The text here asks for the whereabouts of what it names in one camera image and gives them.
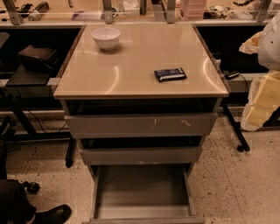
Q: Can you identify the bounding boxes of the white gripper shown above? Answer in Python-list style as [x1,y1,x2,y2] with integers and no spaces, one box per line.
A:
[246,71,280,127]

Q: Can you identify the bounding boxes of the dark blue rxbar wrapper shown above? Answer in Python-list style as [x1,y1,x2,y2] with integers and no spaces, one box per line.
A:
[154,67,186,82]

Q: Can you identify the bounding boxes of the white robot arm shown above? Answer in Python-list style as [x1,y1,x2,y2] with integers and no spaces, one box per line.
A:
[239,12,280,131]

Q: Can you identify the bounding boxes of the grey top drawer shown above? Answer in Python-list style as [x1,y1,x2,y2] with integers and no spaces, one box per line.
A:
[65,113,217,138]

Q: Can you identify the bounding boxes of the grey drawer cabinet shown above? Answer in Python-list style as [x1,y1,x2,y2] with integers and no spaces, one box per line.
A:
[52,23,230,224]

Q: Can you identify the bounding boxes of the grey middle drawer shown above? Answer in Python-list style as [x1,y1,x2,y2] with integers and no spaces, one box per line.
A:
[80,147,202,165]

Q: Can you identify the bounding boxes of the grey open bottom drawer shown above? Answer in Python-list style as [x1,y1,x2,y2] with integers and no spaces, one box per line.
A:
[82,164,205,224]

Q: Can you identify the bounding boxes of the black table leg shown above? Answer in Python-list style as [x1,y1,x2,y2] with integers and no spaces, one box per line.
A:
[221,101,250,152]

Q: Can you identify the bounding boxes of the small black device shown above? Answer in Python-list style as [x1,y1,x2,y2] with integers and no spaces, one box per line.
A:
[224,71,239,80]

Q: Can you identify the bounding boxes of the pink stacked trays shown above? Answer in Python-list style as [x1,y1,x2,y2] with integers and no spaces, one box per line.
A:
[179,0,207,20]

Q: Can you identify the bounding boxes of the white ceramic bowl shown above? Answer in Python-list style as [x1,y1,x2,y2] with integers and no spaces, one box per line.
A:
[91,27,121,51]

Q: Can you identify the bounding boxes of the black box on shelf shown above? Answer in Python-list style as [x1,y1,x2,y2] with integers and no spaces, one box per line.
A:
[17,45,58,73]

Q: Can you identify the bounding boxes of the black shoe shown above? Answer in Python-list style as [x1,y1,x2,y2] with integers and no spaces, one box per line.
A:
[32,205,72,224]

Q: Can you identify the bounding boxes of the black side table stand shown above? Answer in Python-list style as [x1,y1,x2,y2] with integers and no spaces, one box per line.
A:
[0,65,74,168]

